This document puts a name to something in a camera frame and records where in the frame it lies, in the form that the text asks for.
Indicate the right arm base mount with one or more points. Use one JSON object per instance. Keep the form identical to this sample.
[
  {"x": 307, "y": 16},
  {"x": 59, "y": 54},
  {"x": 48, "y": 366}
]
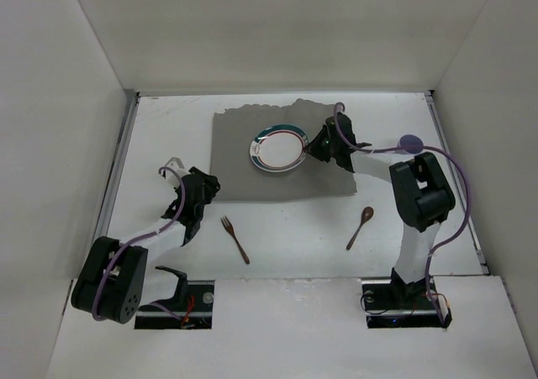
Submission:
[{"x": 386, "y": 309}]

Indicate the brown wooden fork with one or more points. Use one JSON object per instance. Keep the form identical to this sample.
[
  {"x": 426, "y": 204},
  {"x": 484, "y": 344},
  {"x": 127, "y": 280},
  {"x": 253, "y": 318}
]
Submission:
[{"x": 229, "y": 228}]

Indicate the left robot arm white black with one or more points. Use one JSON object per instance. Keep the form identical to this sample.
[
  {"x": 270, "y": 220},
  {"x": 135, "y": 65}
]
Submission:
[{"x": 121, "y": 276}]

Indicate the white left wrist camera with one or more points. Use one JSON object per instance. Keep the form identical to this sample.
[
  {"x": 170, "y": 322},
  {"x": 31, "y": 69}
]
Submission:
[{"x": 173, "y": 171}]

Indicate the aluminium table rail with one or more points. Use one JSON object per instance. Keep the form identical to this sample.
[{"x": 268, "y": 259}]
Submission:
[
  {"x": 464, "y": 255},
  {"x": 116, "y": 167}
]

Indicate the brown wooden spoon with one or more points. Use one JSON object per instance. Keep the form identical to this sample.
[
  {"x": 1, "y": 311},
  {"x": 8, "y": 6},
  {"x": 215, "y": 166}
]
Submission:
[{"x": 366, "y": 215}]

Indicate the lilac plastic cup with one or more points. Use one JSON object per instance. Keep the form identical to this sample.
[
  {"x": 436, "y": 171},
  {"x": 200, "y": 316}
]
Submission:
[{"x": 410, "y": 144}]

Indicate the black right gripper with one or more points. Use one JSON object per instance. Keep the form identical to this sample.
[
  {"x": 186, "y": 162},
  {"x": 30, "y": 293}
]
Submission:
[{"x": 319, "y": 144}]

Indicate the grey cloth napkin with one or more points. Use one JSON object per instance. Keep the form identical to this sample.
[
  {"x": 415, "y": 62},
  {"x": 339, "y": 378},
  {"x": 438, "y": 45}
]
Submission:
[{"x": 242, "y": 181}]

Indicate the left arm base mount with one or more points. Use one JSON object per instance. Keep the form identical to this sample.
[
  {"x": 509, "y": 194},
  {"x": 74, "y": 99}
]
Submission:
[{"x": 192, "y": 311}]

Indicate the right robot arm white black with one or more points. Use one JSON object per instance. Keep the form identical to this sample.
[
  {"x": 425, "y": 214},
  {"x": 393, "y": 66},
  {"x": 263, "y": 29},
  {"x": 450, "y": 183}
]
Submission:
[{"x": 422, "y": 195}]

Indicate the left aluminium table rail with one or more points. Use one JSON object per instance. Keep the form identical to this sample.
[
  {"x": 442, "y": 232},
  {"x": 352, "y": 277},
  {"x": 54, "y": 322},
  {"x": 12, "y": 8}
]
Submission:
[{"x": 116, "y": 167}]

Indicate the white plate green red rim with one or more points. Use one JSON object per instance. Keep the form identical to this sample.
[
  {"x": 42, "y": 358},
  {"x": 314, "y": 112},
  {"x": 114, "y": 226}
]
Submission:
[{"x": 279, "y": 148}]

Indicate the right aluminium table rail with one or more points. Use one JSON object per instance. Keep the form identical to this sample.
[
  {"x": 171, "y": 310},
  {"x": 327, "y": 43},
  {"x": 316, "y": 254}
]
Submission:
[{"x": 464, "y": 255}]

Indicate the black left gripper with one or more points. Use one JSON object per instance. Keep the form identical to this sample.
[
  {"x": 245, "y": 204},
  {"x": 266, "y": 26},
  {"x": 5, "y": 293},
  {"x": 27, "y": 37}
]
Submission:
[{"x": 208, "y": 181}]

